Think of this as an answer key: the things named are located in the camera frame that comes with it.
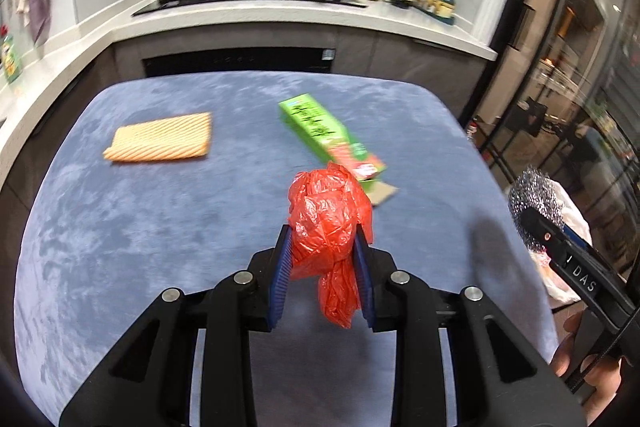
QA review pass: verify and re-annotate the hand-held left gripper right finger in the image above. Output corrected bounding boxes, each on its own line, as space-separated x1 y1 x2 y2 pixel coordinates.
352 224 588 427

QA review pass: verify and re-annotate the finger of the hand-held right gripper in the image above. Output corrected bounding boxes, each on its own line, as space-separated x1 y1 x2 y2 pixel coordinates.
519 207 568 264

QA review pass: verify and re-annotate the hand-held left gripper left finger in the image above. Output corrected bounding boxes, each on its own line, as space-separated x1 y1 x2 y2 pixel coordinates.
59 224 293 427

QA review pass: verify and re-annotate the steel wool scrubber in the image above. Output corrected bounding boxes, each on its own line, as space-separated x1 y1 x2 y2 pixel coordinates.
507 167 566 253

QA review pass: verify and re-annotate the red plastic bag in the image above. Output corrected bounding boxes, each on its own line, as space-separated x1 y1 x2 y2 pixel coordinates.
287 161 376 330

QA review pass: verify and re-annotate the person's right hand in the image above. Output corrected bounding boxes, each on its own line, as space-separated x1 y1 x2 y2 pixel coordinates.
550 311 623 425

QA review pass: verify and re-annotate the green carton box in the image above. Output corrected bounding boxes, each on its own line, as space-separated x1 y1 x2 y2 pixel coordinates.
277 93 399 206

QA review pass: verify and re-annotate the blue velvet table cloth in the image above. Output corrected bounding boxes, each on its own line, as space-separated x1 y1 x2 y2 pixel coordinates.
12 71 558 427

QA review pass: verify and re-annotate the orange honeycomb dish cloth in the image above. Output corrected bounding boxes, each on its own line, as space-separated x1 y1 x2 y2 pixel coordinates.
102 112 213 164

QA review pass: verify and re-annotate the glass sliding door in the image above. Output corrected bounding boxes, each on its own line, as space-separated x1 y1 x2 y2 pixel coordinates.
470 0 640 288

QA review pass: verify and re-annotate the black built-in oven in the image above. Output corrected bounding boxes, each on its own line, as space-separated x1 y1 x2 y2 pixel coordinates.
142 47 333 80

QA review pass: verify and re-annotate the grey kitchen cabinet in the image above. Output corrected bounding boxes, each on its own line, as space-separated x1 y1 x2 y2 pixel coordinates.
112 24 496 128

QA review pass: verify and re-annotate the teal spice jar set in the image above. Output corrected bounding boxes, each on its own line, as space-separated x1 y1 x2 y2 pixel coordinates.
416 0 457 26

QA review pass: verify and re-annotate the white kitchen counter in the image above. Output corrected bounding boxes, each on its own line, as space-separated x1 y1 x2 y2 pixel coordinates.
0 0 498 148

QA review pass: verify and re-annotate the green dish soap bottle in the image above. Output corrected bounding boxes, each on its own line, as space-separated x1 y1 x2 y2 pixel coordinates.
0 24 22 82

